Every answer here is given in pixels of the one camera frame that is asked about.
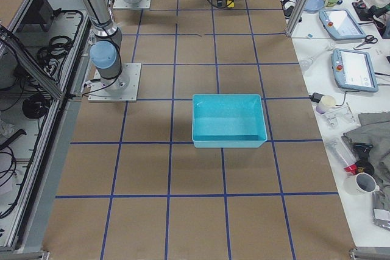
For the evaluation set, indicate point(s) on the teal plastic bin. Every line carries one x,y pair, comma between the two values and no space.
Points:
228,121

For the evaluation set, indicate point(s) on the far teach pendant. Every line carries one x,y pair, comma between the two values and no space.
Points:
340,24

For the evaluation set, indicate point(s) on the near teach pendant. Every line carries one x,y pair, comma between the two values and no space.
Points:
353,70

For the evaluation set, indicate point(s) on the yellow beetle toy car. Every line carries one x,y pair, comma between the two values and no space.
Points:
230,4

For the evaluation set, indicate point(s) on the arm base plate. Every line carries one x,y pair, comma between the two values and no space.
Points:
131,4
125,88

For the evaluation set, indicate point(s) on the grey cloth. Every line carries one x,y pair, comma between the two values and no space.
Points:
374,129

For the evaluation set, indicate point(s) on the cream paper cup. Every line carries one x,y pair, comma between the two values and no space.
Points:
325,104

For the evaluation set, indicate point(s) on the white grey mug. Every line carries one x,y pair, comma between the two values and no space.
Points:
360,184

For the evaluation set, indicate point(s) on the black handled scissors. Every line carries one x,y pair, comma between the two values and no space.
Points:
369,39

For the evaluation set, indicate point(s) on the teach pendant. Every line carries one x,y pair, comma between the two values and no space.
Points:
340,24
353,70

